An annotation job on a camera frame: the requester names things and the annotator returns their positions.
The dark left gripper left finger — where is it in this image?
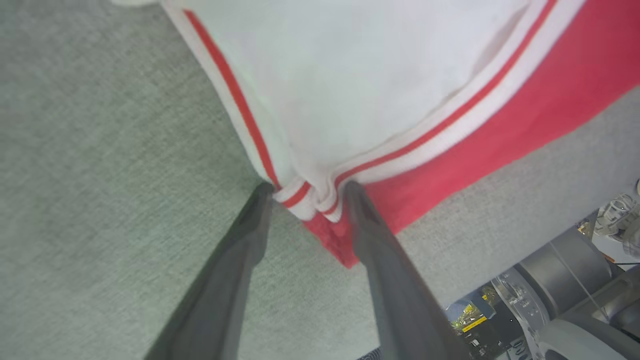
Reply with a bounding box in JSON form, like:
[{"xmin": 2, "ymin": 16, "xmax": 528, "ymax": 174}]
[{"xmin": 145, "ymin": 182, "xmax": 275, "ymax": 360}]

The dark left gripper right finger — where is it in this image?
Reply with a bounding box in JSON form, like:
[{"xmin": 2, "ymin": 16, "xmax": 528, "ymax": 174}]
[{"xmin": 343, "ymin": 180, "xmax": 471, "ymax": 360}]

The red and white basketball jersey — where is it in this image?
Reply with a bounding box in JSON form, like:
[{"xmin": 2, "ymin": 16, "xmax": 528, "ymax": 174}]
[{"xmin": 112, "ymin": 0, "xmax": 640, "ymax": 270}]

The grey fabric sofa seat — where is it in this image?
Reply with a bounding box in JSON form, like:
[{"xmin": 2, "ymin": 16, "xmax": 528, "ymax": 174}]
[{"xmin": 0, "ymin": 0, "xmax": 640, "ymax": 360}]

